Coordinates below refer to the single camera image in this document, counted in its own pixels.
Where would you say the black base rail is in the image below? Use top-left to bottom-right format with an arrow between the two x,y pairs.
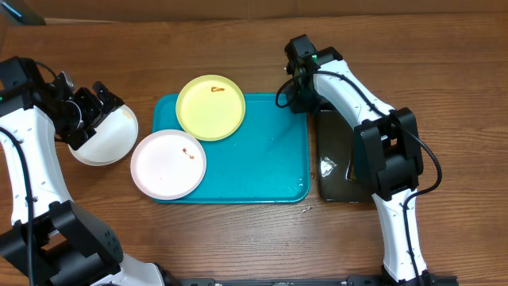
180,273 -> 459,286

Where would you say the black water tray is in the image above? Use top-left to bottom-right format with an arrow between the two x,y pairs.
315,110 -> 373,203

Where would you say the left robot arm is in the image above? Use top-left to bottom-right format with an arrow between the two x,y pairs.
1,56 -> 178,286

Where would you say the white plate with orange stain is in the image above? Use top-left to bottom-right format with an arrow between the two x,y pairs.
68,105 -> 139,166

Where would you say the dark corner object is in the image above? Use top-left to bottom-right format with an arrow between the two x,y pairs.
1,0 -> 46,25

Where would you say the white plate with red stain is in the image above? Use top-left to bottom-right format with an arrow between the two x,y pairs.
130,129 -> 207,200

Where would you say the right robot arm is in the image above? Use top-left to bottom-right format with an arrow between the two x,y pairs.
280,35 -> 458,285

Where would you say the teal plastic tray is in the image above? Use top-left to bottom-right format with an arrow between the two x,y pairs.
152,92 -> 312,205

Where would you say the yellow-green plate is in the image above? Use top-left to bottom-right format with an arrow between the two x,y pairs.
175,75 -> 246,141

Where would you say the small white scrap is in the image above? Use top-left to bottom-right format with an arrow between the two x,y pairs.
298,206 -> 312,216

